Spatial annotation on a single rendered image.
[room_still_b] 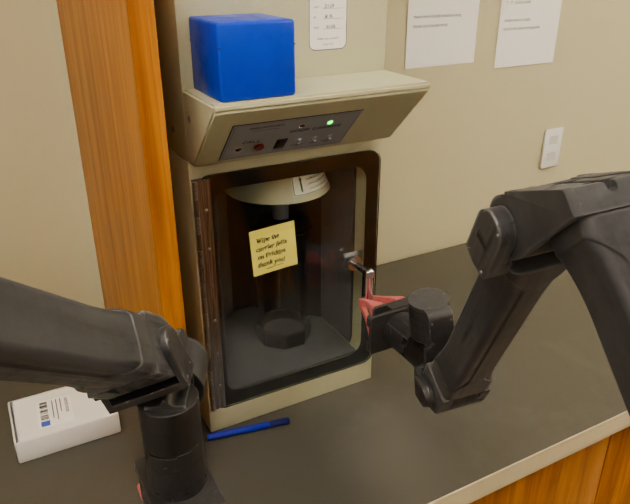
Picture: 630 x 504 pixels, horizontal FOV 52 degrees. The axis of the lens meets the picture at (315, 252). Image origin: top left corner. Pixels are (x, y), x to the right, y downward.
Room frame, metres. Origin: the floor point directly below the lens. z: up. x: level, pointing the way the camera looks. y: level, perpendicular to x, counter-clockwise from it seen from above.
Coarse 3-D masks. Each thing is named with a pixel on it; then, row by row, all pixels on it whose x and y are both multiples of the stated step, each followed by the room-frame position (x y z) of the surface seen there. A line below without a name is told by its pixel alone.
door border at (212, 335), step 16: (208, 192) 0.85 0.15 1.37; (208, 208) 0.85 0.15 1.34; (208, 224) 0.85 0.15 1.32; (208, 240) 0.85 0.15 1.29; (208, 256) 0.85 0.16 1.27; (208, 272) 0.85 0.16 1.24; (208, 288) 0.85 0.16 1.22; (208, 304) 0.85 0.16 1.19; (208, 320) 0.85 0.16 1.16; (208, 336) 0.84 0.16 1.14; (208, 368) 0.84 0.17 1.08; (224, 400) 0.86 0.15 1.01
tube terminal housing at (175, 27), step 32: (160, 0) 0.90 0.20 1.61; (192, 0) 0.87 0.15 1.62; (224, 0) 0.89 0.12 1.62; (256, 0) 0.91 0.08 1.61; (288, 0) 0.93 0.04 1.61; (352, 0) 0.98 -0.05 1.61; (384, 0) 1.01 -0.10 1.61; (160, 32) 0.92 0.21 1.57; (352, 32) 0.98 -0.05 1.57; (384, 32) 1.01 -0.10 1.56; (160, 64) 0.93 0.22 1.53; (320, 64) 0.95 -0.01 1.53; (352, 64) 0.98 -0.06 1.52; (256, 160) 0.90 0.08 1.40; (288, 160) 0.93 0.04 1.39; (192, 224) 0.86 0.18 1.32; (192, 256) 0.87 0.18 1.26; (192, 288) 0.88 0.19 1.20; (192, 320) 0.90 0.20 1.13; (320, 384) 0.96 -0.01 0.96; (224, 416) 0.87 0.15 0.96; (256, 416) 0.89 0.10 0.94
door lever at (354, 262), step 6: (354, 258) 0.97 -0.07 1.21; (360, 258) 0.97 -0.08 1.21; (348, 264) 0.96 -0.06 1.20; (354, 264) 0.96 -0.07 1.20; (360, 264) 0.95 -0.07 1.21; (354, 270) 0.97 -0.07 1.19; (360, 270) 0.94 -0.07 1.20; (366, 270) 0.93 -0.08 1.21; (372, 270) 0.93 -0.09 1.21; (366, 276) 0.93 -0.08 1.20; (372, 276) 0.93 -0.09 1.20; (366, 282) 0.93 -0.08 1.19; (372, 282) 0.93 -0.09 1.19; (366, 288) 0.93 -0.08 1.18; (372, 288) 0.93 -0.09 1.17; (366, 294) 0.93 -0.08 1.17; (372, 294) 0.93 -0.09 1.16
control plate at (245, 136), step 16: (352, 112) 0.87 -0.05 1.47; (240, 128) 0.80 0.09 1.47; (256, 128) 0.81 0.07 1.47; (272, 128) 0.83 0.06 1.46; (288, 128) 0.84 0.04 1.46; (304, 128) 0.86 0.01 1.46; (320, 128) 0.88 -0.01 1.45; (336, 128) 0.89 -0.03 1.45; (240, 144) 0.83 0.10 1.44; (256, 144) 0.84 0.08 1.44; (272, 144) 0.86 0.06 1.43; (288, 144) 0.88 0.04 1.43; (304, 144) 0.89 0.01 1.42; (320, 144) 0.91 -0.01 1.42
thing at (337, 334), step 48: (240, 192) 0.88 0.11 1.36; (288, 192) 0.91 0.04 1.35; (336, 192) 0.95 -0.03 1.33; (240, 240) 0.88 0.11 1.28; (336, 240) 0.95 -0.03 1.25; (240, 288) 0.87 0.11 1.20; (288, 288) 0.91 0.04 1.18; (336, 288) 0.96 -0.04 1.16; (240, 336) 0.87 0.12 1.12; (288, 336) 0.91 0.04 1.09; (336, 336) 0.96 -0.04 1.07; (240, 384) 0.87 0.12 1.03; (288, 384) 0.91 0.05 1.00
